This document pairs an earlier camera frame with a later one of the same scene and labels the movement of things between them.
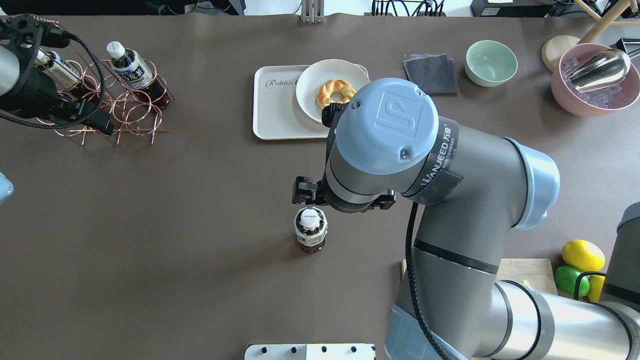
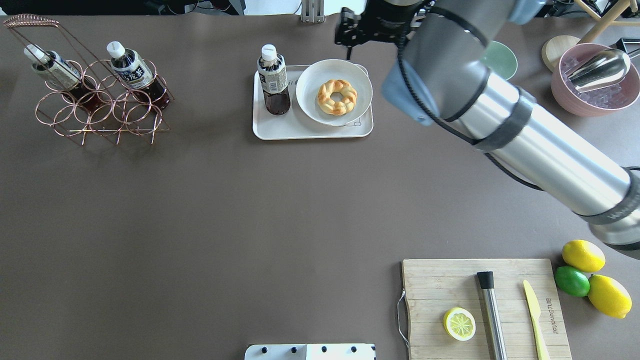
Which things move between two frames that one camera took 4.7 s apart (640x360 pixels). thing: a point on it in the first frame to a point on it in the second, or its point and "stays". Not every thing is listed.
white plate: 310,79 stays
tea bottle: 310,225 to 272,72
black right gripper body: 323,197 to 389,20
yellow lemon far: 583,255 stays
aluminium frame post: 313,11 stays
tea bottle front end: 65,76 stays
